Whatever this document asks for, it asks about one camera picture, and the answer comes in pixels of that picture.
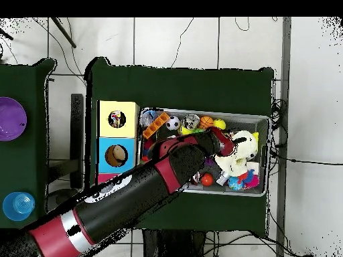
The black rod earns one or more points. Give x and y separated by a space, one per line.
64 33

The cream waffle cloth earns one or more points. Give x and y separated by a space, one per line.
241 155

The clear mesh bin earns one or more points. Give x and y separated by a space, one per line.
262 128

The yellow ball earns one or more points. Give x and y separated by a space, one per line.
220 124

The black panel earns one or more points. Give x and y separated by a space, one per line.
77 139

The red-orange ball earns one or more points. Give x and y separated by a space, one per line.
207 179

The orange plastic gear toy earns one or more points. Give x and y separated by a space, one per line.
155 125

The blue bowl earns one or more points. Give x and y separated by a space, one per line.
19 206

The silver drink can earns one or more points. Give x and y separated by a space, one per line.
192 120

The small soccer ball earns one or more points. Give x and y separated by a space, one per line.
172 123

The white colourful spotted cloth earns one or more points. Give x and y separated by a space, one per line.
116 119

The small orange basketball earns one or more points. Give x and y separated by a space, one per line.
206 122

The wooden three-hole box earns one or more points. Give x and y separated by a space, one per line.
107 110

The purple bowl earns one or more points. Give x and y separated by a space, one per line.
10 119

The green side table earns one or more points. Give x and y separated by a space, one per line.
32 160

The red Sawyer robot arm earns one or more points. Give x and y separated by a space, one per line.
134 193

